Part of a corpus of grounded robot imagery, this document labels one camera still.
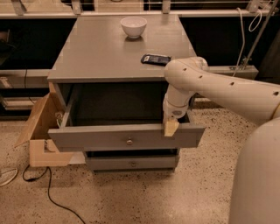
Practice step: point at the grey bottom drawer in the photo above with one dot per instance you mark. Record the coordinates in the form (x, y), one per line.
(131, 163)

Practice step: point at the grey drawer cabinet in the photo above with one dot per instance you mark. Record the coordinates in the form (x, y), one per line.
(98, 51)

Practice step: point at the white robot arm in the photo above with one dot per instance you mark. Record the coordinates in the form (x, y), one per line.
(255, 197)

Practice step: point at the metal stand pole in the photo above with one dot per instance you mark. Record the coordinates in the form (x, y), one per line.
(259, 7)

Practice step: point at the white bowl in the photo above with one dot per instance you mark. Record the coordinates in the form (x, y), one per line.
(133, 27)

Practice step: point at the grey drawer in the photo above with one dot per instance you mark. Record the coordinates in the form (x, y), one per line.
(131, 163)
(118, 117)

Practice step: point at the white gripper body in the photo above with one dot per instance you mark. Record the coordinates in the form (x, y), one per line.
(175, 111)

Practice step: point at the cardboard box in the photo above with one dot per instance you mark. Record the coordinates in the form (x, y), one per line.
(42, 149)

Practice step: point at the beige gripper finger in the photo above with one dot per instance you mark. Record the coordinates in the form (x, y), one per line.
(170, 126)

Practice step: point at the green packet in box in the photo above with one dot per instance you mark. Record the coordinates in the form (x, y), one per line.
(59, 118)

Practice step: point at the grey top drawer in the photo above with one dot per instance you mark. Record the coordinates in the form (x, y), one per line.
(118, 117)

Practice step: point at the dark blue snack packet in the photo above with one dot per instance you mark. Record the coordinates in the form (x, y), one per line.
(155, 59)

